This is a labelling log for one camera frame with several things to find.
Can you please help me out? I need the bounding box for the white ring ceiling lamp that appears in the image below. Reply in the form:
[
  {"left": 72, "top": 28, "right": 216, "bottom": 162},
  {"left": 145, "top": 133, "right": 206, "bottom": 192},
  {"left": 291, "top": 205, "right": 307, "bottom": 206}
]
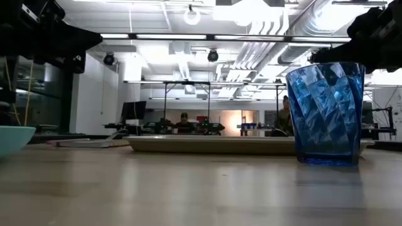
[{"left": 183, "top": 4, "right": 202, "bottom": 26}]

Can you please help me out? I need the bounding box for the black computer monitor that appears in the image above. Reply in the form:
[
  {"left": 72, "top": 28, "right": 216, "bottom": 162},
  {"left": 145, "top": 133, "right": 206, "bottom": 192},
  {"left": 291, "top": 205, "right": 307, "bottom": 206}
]
[
  {"left": 121, "top": 100, "right": 147, "bottom": 123},
  {"left": 364, "top": 100, "right": 374, "bottom": 125}
]

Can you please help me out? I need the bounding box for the dark grey box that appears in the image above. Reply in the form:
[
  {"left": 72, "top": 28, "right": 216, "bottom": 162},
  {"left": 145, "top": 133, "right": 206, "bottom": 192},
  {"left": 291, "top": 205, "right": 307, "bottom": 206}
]
[{"left": 36, "top": 124, "right": 59, "bottom": 135}]

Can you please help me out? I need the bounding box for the black background rig frame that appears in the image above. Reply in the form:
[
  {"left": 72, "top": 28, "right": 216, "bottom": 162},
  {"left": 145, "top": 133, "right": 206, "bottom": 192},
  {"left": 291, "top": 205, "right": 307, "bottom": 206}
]
[
  {"left": 274, "top": 83, "right": 287, "bottom": 131},
  {"left": 162, "top": 80, "right": 212, "bottom": 130}
]

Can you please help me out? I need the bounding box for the seated person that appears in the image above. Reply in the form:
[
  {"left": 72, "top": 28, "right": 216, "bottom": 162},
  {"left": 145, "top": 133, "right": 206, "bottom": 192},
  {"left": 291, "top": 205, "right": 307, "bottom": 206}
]
[{"left": 175, "top": 112, "right": 196, "bottom": 134}]

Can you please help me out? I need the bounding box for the standing person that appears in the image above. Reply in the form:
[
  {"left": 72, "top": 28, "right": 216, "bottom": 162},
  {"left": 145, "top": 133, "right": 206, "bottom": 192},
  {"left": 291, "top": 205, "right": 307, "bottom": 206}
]
[{"left": 272, "top": 95, "right": 295, "bottom": 137}]

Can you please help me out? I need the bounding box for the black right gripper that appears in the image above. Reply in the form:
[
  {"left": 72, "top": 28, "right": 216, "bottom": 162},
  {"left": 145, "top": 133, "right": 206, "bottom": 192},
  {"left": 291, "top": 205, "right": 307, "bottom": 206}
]
[{"left": 318, "top": 0, "right": 402, "bottom": 74}]

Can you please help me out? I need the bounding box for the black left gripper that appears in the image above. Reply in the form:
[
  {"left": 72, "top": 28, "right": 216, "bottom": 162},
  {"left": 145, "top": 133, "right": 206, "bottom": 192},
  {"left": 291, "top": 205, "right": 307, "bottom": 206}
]
[{"left": 0, "top": 0, "right": 103, "bottom": 75}]

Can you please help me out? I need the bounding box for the black ceiling spot lamp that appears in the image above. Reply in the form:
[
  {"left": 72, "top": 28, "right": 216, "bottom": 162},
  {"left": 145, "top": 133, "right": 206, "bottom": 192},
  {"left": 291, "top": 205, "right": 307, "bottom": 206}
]
[
  {"left": 103, "top": 52, "right": 116, "bottom": 67},
  {"left": 207, "top": 49, "right": 220, "bottom": 63},
  {"left": 307, "top": 46, "right": 329, "bottom": 64}
]

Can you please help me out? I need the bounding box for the beige plastic tray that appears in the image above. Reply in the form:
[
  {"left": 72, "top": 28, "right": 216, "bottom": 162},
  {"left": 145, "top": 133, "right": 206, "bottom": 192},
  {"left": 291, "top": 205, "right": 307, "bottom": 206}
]
[{"left": 123, "top": 134, "right": 376, "bottom": 157}]

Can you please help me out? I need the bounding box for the blue translucent plastic cup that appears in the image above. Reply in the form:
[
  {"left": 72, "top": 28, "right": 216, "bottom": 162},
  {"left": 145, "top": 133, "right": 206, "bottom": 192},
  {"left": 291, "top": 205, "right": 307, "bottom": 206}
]
[{"left": 285, "top": 62, "right": 366, "bottom": 167}]

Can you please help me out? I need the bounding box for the grey ceiling duct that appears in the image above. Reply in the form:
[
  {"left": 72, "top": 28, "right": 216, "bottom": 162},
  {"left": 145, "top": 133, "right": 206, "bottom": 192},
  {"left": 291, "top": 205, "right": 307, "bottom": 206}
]
[{"left": 278, "top": 46, "right": 315, "bottom": 65}]

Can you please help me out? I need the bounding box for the teal round plate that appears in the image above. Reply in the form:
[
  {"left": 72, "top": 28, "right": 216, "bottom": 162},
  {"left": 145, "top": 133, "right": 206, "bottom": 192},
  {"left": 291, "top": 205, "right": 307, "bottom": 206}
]
[{"left": 0, "top": 126, "right": 36, "bottom": 159}]

